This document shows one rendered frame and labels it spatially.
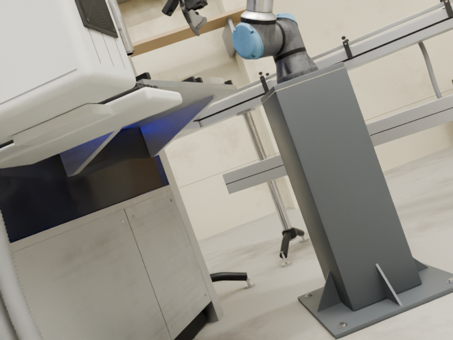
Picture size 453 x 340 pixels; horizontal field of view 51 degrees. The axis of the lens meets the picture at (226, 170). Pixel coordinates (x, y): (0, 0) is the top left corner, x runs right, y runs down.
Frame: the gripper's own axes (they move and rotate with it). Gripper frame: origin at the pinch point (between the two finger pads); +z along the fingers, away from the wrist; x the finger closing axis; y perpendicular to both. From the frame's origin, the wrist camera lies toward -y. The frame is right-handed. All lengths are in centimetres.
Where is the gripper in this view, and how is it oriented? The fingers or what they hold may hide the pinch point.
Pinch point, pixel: (195, 33)
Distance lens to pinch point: 183.5
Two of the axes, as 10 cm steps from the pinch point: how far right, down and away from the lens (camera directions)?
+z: 3.4, 9.4, 0.2
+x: 3.6, -1.4, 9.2
